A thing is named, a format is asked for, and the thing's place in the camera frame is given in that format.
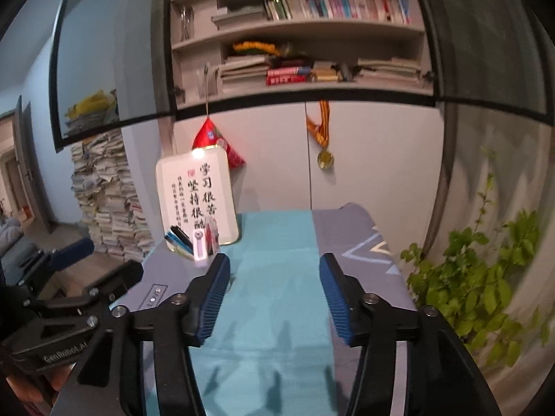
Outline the black framed glass door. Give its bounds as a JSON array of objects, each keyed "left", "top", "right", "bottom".
[
  {"left": 49, "top": 0, "right": 178, "bottom": 153},
  {"left": 408, "top": 0, "right": 555, "bottom": 124}
]

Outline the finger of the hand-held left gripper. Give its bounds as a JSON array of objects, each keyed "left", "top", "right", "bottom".
[
  {"left": 25, "top": 260, "right": 145, "bottom": 327},
  {"left": 17, "top": 237, "right": 95, "bottom": 287}
]

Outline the white lower cabinet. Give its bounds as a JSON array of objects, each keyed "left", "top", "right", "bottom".
[{"left": 121, "top": 106, "right": 447, "bottom": 243}]

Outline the tall pile of papers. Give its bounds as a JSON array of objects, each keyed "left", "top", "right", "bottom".
[{"left": 70, "top": 130, "right": 155, "bottom": 263}]

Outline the white curtain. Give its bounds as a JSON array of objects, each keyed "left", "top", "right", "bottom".
[{"left": 442, "top": 117, "right": 555, "bottom": 399}]

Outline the red hanging ornament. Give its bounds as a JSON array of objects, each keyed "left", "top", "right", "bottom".
[{"left": 191, "top": 65, "right": 246, "bottom": 169}]

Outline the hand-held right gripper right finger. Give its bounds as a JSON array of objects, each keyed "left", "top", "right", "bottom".
[{"left": 318, "top": 252, "right": 504, "bottom": 416}]

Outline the row of upright books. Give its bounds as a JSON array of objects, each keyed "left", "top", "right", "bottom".
[{"left": 262, "top": 0, "right": 411, "bottom": 25}]

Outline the green potted plant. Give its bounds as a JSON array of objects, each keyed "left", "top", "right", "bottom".
[{"left": 400, "top": 147, "right": 555, "bottom": 369}]

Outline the white calligraphy sign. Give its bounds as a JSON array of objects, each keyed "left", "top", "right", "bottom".
[{"left": 155, "top": 145, "right": 240, "bottom": 252}]

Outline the gold medal with striped ribbon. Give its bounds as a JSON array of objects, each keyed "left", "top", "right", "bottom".
[{"left": 306, "top": 101, "right": 335, "bottom": 170}]

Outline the wide stack of grey booklets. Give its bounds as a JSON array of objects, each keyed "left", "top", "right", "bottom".
[{"left": 356, "top": 57, "right": 424, "bottom": 86}]

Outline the purple and white eraser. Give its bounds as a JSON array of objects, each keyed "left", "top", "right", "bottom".
[{"left": 191, "top": 232, "right": 210, "bottom": 265}]

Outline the blue pen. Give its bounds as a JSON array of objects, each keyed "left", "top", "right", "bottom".
[{"left": 165, "top": 232, "right": 194, "bottom": 256}]

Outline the grey flat book stack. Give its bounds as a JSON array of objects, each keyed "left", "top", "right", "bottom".
[{"left": 212, "top": 6, "right": 267, "bottom": 30}]

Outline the grey wall bookshelf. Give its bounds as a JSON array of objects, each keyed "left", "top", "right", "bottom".
[{"left": 167, "top": 0, "right": 436, "bottom": 110}]

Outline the frosted plastic cup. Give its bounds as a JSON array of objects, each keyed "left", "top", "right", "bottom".
[{"left": 164, "top": 225, "right": 222, "bottom": 266}]

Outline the stack of white booklets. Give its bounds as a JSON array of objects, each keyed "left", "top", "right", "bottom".
[{"left": 219, "top": 55, "right": 272, "bottom": 86}]

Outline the yellow green flower garland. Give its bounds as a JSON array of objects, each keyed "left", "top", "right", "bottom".
[{"left": 232, "top": 41, "right": 281, "bottom": 57}]

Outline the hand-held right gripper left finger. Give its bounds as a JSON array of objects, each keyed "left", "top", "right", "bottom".
[{"left": 50, "top": 252, "right": 232, "bottom": 416}]

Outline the clear drinking glass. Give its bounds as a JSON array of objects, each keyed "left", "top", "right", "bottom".
[{"left": 179, "top": 6, "right": 194, "bottom": 42}]

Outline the small stack of dark books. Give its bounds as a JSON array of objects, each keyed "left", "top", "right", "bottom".
[{"left": 312, "top": 61, "right": 354, "bottom": 83}]

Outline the grey room door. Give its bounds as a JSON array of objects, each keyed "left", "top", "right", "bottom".
[{"left": 0, "top": 95, "right": 53, "bottom": 235}]

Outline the teal and grey desk mat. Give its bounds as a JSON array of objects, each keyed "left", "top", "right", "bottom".
[{"left": 139, "top": 203, "right": 417, "bottom": 416}]

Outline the pair of red books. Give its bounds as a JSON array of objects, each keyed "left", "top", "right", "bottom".
[{"left": 265, "top": 67, "right": 313, "bottom": 86}]

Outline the black marker pen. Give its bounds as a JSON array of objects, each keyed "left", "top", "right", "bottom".
[{"left": 170, "top": 225, "right": 194, "bottom": 245}]

